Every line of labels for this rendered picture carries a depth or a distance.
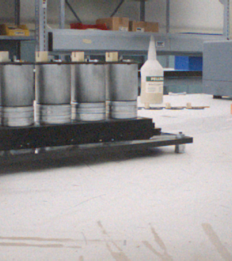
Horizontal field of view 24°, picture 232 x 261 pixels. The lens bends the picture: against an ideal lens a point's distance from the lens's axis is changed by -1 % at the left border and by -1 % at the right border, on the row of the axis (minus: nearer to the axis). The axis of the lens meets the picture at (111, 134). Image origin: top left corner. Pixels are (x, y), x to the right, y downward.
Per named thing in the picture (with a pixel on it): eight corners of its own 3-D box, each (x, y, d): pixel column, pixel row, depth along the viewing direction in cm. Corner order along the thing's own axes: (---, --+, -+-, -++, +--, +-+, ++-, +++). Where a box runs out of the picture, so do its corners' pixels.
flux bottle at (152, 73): (156, 104, 78) (156, 34, 76) (135, 102, 80) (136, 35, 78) (167, 102, 80) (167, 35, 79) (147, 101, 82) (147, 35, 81)
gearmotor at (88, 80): (112, 132, 38) (112, 60, 37) (82, 135, 37) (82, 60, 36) (94, 129, 40) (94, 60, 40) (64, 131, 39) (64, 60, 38)
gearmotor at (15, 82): (41, 139, 35) (40, 60, 34) (6, 142, 34) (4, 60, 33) (25, 134, 37) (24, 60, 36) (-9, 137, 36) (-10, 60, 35)
